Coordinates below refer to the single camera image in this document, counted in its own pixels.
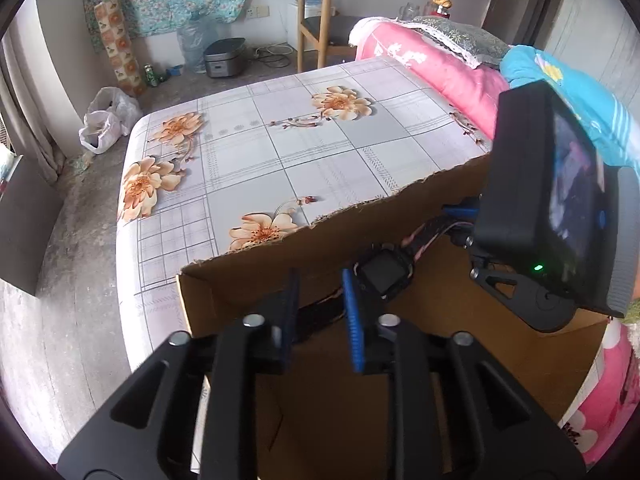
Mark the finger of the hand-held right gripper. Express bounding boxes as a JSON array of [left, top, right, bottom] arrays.
[[442, 197, 481, 223], [447, 225, 476, 257]]

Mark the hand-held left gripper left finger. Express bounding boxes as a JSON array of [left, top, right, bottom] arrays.
[[56, 267, 301, 480]]

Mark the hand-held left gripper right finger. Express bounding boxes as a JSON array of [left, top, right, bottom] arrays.
[[341, 268, 587, 480]]

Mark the black smart watch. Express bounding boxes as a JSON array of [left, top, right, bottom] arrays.
[[295, 217, 473, 333]]

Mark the brown cardboard box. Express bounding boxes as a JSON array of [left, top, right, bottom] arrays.
[[176, 152, 623, 480]]

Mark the person's right forearm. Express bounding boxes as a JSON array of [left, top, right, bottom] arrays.
[[620, 297, 640, 356]]

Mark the blue blanket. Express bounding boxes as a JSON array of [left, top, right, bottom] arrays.
[[500, 45, 640, 171]]

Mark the grey lace pillow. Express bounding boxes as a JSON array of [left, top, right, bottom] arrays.
[[407, 15, 511, 68]]

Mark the wooden chair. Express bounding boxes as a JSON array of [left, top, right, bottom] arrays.
[[289, 0, 361, 73]]

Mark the grey rice cooker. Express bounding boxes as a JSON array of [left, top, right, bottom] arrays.
[[202, 37, 248, 79]]

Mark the white plastic bag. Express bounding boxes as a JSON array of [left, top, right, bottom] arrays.
[[78, 86, 143, 155]]

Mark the dark cabinet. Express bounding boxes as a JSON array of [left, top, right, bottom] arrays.
[[0, 152, 68, 296]]

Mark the large clear water jug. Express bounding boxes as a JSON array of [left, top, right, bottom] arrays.
[[176, 10, 213, 75]]

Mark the tall orange patterned carton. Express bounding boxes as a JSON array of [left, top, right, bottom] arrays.
[[94, 0, 148, 98]]

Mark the grey curtain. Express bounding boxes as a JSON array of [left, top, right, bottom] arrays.
[[0, 35, 66, 181]]

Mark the white cable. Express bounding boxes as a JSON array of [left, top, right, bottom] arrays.
[[252, 42, 296, 68]]

